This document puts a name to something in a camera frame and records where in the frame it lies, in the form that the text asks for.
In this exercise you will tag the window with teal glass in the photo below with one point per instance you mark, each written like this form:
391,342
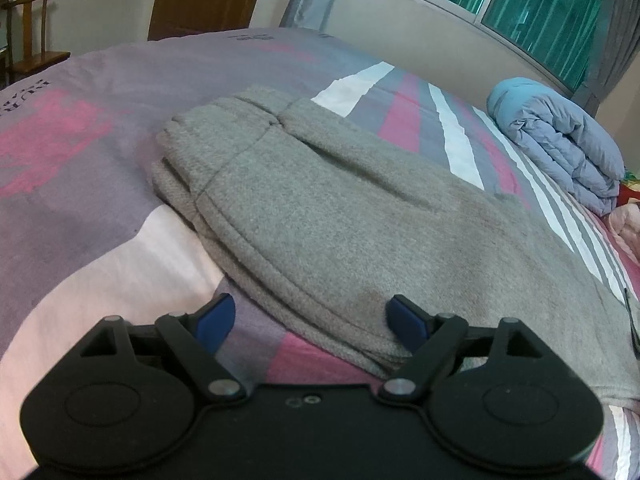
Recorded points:
530,10

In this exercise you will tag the striped pink grey bed sheet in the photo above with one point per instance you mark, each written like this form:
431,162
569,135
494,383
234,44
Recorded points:
75,185

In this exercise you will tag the red cloth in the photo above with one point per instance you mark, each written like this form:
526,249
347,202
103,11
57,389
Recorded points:
631,196

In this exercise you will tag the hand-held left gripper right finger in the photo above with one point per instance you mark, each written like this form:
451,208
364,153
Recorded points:
404,321

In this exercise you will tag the folded blue duvet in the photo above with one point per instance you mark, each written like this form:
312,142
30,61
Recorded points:
560,135

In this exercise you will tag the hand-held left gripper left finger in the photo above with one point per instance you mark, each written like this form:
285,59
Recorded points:
216,321

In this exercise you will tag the folded pink blanket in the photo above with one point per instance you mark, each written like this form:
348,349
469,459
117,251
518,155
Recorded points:
627,232

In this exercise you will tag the wooden chair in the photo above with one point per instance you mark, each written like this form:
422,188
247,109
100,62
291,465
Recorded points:
32,35

